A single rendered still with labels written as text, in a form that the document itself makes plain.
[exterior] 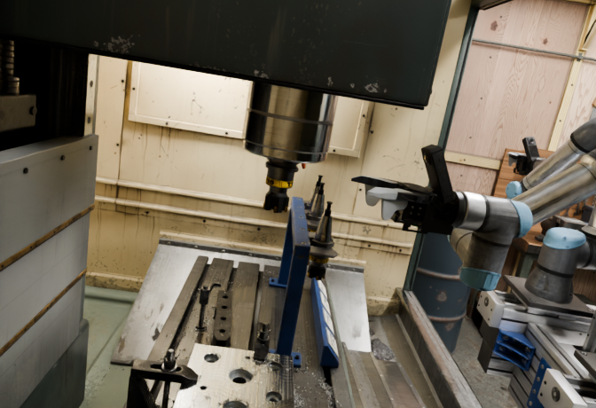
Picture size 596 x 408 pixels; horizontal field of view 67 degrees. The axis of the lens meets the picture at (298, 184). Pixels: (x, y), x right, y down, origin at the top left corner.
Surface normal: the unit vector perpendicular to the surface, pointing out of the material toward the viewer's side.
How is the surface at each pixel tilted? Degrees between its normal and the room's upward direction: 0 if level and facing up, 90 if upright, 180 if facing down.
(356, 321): 24
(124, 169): 90
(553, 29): 91
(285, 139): 90
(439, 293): 90
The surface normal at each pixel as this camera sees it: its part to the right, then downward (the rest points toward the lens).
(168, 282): 0.16, -0.79
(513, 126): -0.07, 0.21
